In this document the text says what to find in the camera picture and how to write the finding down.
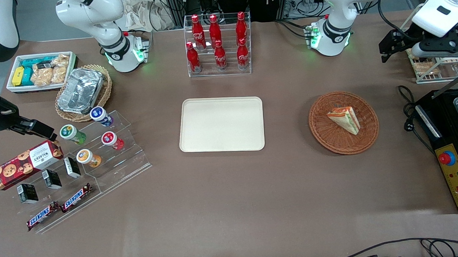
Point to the cream plastic tray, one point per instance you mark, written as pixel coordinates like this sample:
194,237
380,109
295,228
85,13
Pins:
221,125

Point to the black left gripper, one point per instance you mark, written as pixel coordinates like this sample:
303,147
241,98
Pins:
404,37

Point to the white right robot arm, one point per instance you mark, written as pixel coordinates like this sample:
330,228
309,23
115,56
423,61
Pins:
100,18

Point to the clear acrylic stepped stand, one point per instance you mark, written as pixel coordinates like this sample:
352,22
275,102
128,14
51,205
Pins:
118,164

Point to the teal snack packet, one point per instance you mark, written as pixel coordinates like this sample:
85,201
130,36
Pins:
33,63

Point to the snickers chocolate bar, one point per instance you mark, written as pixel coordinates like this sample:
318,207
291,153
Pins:
76,197
42,216

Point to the brown round wicker basket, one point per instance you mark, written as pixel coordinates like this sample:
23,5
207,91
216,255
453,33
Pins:
329,133

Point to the clear cracker packet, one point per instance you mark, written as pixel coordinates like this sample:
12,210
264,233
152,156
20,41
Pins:
50,72

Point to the red cola bottle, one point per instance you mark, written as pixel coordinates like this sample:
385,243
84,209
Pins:
193,60
243,56
220,59
198,33
241,25
214,30

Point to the wrapped bread packet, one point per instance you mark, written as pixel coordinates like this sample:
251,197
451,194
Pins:
427,67

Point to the red yogurt cup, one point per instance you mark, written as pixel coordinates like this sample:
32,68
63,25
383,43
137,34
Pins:
110,139

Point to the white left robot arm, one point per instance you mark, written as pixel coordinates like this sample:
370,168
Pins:
339,7

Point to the orange yogurt cup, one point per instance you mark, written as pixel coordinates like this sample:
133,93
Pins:
86,156

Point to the aluminium foil container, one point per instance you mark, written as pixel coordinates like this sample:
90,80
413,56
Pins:
80,90

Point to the red tartan cookie box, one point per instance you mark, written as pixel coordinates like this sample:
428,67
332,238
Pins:
22,166

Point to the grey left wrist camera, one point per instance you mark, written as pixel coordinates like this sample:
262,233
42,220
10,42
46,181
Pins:
438,50

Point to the red emergency stop button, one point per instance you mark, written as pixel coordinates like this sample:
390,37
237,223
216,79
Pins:
446,158

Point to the yellow control panel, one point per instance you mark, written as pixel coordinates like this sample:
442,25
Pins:
457,176

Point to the green lit connector box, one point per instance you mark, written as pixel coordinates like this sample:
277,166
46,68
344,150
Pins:
142,47
310,36

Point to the black sealing machine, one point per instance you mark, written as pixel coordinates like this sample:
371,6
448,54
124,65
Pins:
445,134

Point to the yellow snack packet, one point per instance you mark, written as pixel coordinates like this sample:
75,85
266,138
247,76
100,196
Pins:
18,76

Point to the clear acrylic bottle rack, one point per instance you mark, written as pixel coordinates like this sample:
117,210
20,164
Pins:
228,72

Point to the beige crumpled cloth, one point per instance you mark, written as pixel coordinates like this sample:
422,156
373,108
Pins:
143,14

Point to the green yogurt cup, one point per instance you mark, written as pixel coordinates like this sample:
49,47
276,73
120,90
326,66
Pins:
70,132

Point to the small black carton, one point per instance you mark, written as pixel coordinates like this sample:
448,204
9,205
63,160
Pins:
27,193
52,179
72,167

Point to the purple yogurt cup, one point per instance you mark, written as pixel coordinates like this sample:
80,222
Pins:
100,114

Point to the triangle sandwich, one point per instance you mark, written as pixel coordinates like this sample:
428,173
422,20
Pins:
346,118

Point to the light oval wicker basket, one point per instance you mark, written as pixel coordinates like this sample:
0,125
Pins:
105,89

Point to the white rectangular snack bin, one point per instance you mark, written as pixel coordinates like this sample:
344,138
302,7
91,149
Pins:
12,88

